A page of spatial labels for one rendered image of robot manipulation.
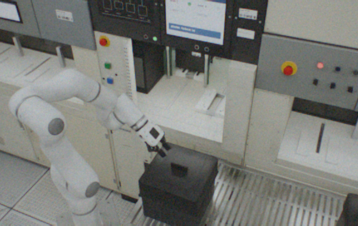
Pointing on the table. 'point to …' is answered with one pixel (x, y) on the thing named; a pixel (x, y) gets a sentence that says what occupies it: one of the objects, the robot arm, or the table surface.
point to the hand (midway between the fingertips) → (164, 149)
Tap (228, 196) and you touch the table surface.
